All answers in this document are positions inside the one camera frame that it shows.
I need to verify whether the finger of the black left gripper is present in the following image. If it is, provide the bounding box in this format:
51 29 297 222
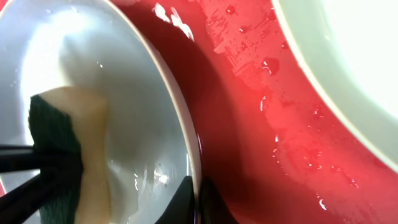
1 145 83 173
1 173 81 224

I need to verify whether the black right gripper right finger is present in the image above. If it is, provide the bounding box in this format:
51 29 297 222
199 177 238 224

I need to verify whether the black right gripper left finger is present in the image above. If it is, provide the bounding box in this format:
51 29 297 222
155 176 195 224

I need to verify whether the green and yellow sponge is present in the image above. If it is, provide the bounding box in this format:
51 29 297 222
28 86 111 224

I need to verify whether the red tray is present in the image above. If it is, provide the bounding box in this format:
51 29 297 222
112 1 397 223

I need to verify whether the near light blue plate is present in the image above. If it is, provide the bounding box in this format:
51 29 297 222
1 0 201 223

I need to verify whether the light blue plate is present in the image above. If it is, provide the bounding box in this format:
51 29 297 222
273 0 397 170
1 0 201 223

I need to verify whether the far light blue plate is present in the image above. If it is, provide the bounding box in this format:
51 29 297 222
273 0 397 170

